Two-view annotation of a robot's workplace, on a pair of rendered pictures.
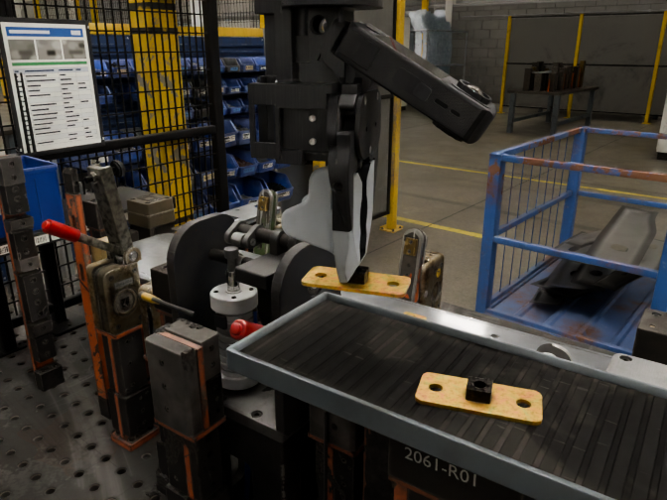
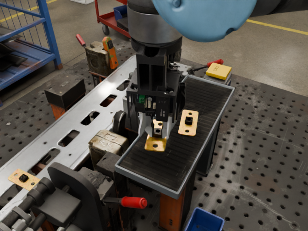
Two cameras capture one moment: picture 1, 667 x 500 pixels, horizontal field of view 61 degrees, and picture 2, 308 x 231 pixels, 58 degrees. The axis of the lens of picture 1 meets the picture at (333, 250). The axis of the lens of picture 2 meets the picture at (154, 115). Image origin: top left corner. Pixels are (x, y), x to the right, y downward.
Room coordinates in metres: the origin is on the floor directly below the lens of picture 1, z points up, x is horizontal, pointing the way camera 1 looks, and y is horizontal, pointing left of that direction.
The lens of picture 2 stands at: (0.47, 0.36, 1.60)
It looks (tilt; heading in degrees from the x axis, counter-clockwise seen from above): 42 degrees down; 263
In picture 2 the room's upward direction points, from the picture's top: straight up
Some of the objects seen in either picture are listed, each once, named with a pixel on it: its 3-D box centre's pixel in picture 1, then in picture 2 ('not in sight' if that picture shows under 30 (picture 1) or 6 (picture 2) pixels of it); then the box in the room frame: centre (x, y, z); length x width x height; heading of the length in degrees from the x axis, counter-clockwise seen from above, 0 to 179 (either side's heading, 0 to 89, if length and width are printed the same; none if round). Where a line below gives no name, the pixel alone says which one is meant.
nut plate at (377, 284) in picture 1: (356, 276); (157, 133); (0.42, -0.02, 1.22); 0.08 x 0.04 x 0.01; 74
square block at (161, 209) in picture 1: (157, 269); not in sight; (1.28, 0.43, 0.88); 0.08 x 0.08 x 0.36; 55
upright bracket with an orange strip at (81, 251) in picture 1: (89, 302); not in sight; (0.95, 0.45, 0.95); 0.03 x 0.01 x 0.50; 55
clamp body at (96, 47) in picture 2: not in sight; (104, 83); (0.57, -0.69, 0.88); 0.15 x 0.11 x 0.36; 145
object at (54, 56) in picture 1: (53, 87); not in sight; (1.42, 0.68, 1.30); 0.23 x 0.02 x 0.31; 145
